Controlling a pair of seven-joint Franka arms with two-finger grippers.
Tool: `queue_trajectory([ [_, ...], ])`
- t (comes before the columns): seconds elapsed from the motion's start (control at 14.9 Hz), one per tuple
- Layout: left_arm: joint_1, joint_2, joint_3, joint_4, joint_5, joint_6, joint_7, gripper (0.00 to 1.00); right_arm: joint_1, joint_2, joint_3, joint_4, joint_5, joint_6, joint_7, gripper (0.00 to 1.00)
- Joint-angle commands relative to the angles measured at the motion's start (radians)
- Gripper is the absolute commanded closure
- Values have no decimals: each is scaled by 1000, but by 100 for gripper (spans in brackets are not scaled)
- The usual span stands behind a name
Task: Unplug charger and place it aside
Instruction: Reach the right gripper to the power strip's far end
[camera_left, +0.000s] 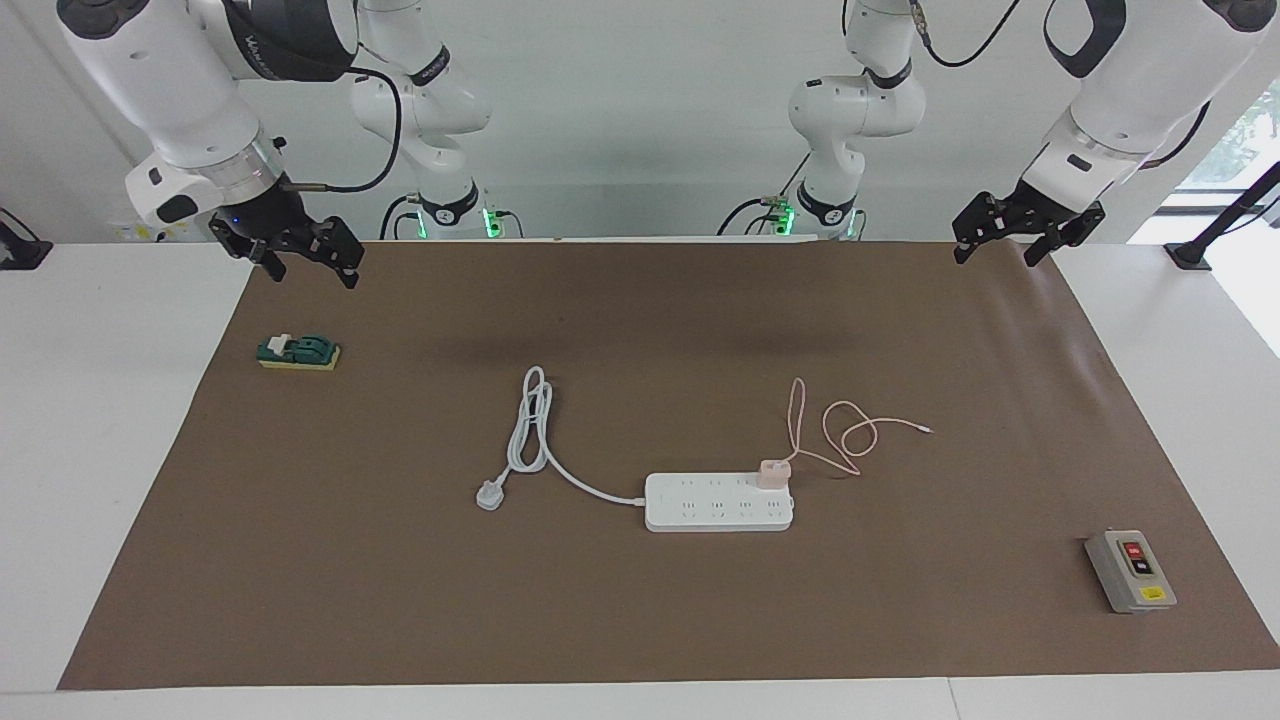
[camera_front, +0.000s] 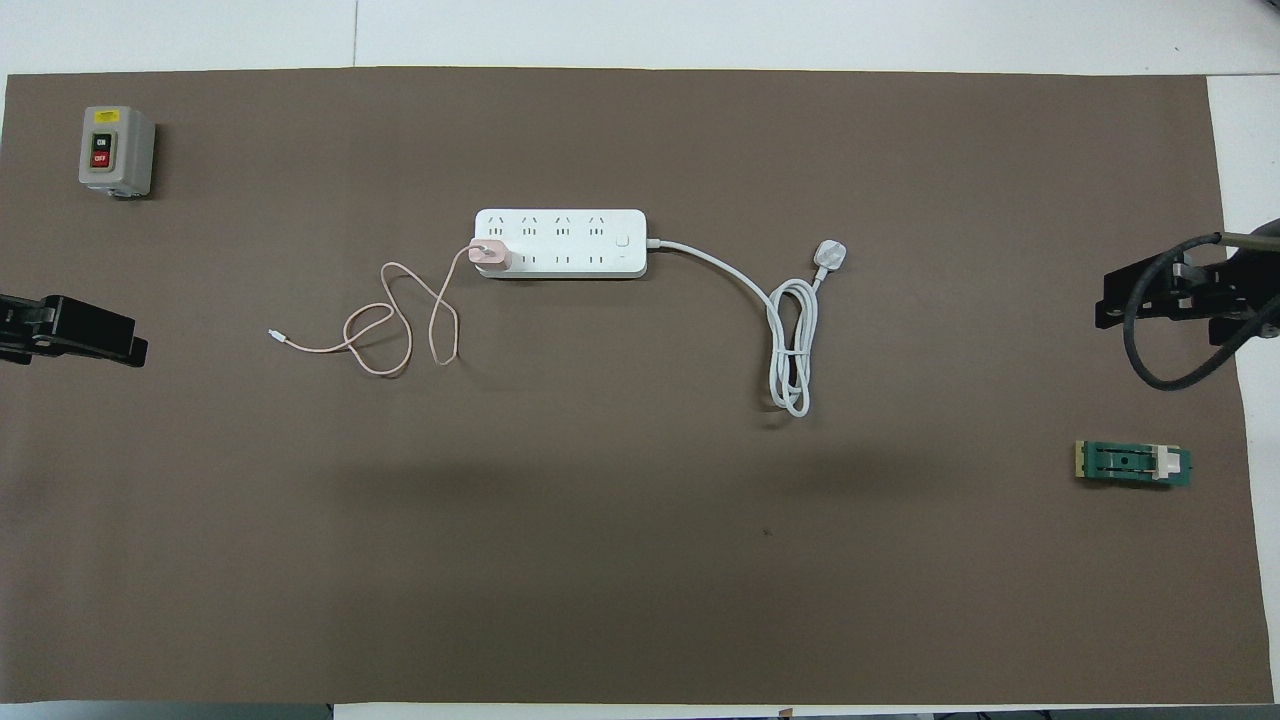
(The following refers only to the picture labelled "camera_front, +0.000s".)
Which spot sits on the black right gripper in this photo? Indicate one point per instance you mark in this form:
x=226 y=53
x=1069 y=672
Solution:
x=1240 y=290

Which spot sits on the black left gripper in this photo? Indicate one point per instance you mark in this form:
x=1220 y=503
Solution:
x=18 y=325

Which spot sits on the brown table mat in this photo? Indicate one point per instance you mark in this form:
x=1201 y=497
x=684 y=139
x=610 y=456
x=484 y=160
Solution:
x=640 y=560

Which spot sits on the green knife switch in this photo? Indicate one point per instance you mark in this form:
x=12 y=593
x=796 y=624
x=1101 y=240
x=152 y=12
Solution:
x=1125 y=463

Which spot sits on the pink charger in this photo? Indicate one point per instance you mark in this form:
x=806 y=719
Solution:
x=492 y=256

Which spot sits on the white power strip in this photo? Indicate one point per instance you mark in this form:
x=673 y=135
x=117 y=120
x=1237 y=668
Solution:
x=560 y=243

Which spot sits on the grey on-off switch box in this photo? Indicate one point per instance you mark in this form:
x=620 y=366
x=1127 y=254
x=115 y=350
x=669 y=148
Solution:
x=115 y=150

